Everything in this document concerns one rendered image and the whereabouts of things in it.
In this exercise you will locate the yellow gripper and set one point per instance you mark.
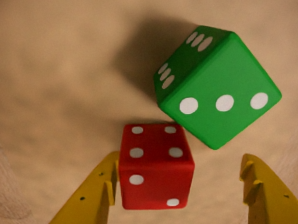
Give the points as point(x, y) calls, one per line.
point(268, 198)

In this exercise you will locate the green die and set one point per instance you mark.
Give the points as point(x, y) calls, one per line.
point(214, 87)

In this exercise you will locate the red die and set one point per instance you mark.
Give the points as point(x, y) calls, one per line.
point(155, 167)

